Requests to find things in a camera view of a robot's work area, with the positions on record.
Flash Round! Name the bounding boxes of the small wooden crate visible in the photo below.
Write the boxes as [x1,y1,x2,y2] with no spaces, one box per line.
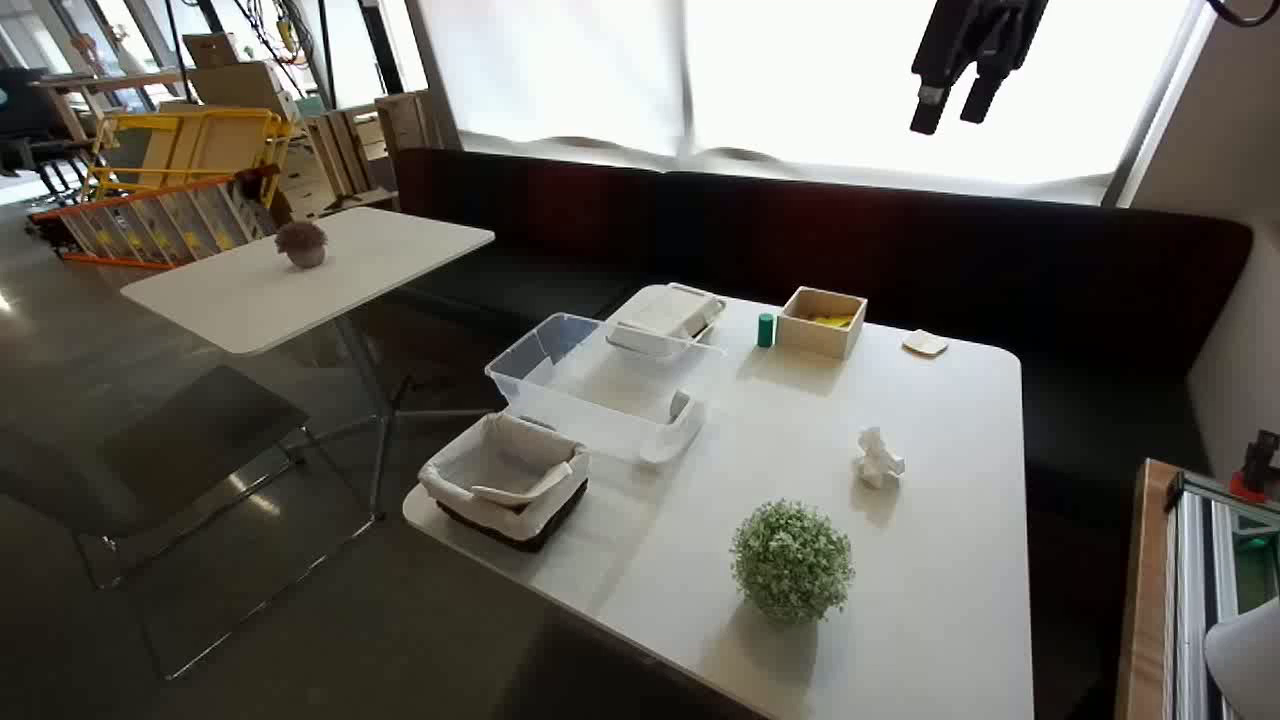
[775,284,869,360]

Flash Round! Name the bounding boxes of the clear plastic storage tub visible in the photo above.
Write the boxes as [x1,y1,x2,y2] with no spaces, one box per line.
[486,312,707,469]

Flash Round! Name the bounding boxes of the brown round object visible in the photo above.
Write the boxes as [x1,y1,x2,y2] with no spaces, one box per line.
[276,222,328,267]

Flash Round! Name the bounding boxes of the small white figurine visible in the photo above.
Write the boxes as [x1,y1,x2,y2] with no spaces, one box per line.
[856,429,902,489]

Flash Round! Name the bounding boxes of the small beige square pad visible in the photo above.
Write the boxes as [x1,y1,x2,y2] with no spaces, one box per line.
[898,333,948,360]

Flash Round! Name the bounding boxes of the yellow step ladder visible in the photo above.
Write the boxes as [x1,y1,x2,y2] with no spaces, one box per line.
[28,110,290,273]

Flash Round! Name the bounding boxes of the round green artificial plant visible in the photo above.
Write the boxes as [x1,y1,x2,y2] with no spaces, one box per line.
[731,499,850,623]

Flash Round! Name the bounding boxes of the dark bench sofa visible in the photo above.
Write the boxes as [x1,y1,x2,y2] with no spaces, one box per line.
[385,144,1257,537]

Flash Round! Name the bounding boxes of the wooden side cabinet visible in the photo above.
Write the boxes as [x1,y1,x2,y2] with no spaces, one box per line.
[1117,459,1280,720]

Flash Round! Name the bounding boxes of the white main table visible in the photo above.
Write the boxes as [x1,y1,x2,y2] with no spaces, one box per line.
[405,299,1035,720]

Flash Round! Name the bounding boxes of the small green block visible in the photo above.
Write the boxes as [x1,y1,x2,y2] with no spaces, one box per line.
[757,312,775,347]

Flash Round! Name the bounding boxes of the grey fabric storage bin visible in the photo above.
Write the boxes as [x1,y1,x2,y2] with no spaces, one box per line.
[419,414,586,549]

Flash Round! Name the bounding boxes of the white side table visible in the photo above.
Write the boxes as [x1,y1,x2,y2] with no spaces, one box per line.
[123,207,494,356]

